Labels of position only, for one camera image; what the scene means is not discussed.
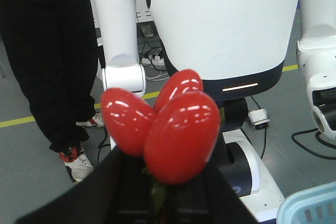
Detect standing person black trousers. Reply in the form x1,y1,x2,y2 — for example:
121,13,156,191
0,0,106,184

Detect red cherry tomato bunch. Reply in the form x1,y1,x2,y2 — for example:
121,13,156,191
101,69,221,211

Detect light blue plastic basket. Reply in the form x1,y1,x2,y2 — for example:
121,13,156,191
276,182,335,224

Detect white robot mobile base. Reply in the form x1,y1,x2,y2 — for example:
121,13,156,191
220,130,284,223

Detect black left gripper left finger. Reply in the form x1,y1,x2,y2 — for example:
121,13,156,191
16,148,154,223

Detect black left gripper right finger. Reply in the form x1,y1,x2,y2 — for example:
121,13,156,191
173,165,258,224

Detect white robot arm image right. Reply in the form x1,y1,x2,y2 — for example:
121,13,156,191
297,0,335,140

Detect black floor cable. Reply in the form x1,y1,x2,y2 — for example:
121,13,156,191
291,128,336,161

